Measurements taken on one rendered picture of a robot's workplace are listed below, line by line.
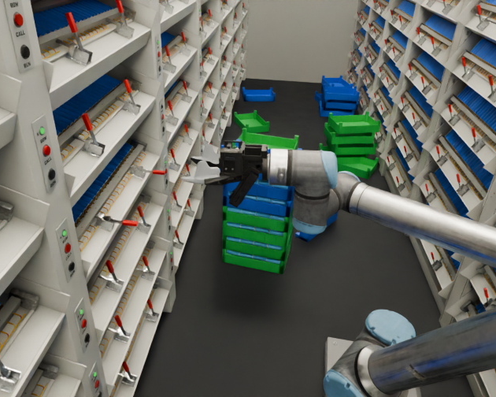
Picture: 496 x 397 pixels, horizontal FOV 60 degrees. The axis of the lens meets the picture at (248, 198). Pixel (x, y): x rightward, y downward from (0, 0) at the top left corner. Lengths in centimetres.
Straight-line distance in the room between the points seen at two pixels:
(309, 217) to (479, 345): 45
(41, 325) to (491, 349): 87
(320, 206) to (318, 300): 93
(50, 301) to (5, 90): 40
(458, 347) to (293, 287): 106
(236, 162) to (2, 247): 54
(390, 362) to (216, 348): 75
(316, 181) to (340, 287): 106
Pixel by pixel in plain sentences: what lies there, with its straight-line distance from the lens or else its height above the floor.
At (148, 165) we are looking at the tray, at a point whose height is 72.
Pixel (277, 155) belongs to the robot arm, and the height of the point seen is 90.
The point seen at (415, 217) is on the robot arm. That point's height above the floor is 78.
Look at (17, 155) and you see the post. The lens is 74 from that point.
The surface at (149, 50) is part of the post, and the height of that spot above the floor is 105.
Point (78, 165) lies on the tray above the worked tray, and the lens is 96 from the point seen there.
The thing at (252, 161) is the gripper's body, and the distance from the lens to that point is 105.
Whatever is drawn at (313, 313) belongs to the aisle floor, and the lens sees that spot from 190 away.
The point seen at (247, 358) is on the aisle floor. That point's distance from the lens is 171.
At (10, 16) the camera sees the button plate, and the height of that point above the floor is 123.
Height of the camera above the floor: 133
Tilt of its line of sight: 31 degrees down
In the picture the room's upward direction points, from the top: 3 degrees clockwise
